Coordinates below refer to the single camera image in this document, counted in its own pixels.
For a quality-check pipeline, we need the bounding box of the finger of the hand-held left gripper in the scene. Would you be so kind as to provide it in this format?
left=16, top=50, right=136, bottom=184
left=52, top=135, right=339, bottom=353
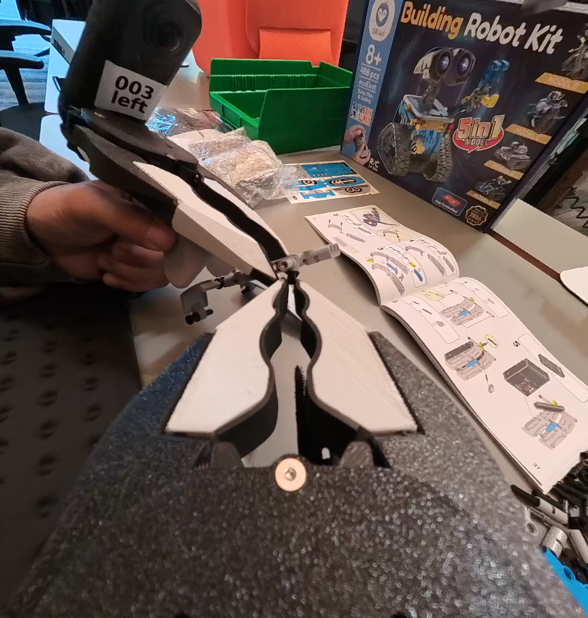
left=197, top=174, right=291, bottom=273
left=132, top=160, right=279, bottom=282

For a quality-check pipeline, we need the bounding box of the blue sticker sheet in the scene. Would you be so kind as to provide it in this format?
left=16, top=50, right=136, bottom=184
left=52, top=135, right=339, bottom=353
left=285, top=161, right=380, bottom=204

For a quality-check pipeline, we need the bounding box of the pile of toy building pieces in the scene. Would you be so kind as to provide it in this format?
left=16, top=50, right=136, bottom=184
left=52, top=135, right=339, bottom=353
left=510, top=450, right=588, bottom=618

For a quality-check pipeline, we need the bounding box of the black office chair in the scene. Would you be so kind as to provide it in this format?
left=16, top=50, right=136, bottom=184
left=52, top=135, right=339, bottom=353
left=0, top=17, right=51, bottom=127

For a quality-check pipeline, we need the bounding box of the white instruction booklet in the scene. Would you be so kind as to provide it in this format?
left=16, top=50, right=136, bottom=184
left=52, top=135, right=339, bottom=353
left=305, top=205, right=588, bottom=494

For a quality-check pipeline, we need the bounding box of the orange plastic container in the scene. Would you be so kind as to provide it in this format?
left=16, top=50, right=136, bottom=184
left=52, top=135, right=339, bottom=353
left=193, top=0, right=350, bottom=74

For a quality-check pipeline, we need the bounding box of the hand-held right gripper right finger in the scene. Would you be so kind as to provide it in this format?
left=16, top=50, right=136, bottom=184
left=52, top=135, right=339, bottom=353
left=294, top=279, right=418, bottom=458

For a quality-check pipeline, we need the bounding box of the clear plastic bag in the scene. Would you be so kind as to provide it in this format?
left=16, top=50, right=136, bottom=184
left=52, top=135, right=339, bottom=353
left=171, top=129, right=287, bottom=209
left=146, top=107, right=227, bottom=138

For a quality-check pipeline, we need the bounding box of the toy robot kit box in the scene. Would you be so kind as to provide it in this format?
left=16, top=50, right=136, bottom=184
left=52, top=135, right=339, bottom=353
left=341, top=0, right=588, bottom=233

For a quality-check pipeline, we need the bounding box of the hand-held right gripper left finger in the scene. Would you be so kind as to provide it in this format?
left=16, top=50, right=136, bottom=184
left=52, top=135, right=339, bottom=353
left=165, top=281, right=287, bottom=457

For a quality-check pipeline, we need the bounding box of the green storage bin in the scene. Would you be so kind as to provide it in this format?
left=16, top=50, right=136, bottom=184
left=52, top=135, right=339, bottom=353
left=209, top=58, right=354, bottom=155

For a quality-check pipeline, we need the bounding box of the black coiled cable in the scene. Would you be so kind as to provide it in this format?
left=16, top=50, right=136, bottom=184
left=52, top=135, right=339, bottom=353
left=566, top=191, right=588, bottom=237

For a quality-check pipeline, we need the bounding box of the black perforated chair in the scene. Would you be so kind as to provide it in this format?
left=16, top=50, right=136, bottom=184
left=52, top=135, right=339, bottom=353
left=0, top=290, right=147, bottom=618

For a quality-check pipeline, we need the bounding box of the person's left forearm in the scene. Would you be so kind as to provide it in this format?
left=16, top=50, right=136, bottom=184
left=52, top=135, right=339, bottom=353
left=0, top=125, right=89, bottom=310

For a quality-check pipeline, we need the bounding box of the person's left hand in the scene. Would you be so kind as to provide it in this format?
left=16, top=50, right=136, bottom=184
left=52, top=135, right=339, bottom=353
left=25, top=180, right=179, bottom=293

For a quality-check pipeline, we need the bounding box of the white metal stand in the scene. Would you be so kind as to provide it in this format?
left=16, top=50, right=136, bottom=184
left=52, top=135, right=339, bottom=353
left=559, top=263, right=588, bottom=318

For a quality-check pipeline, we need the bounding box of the grey toy connector with pin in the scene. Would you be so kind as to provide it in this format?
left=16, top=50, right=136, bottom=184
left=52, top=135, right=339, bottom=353
left=274, top=243, right=341, bottom=286

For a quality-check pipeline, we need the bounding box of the grey toy panel assembly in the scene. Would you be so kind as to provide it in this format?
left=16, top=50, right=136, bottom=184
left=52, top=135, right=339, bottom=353
left=179, top=269, right=271, bottom=325

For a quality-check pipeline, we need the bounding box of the grey desk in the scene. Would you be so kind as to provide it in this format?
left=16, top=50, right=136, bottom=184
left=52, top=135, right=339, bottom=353
left=130, top=72, right=588, bottom=532

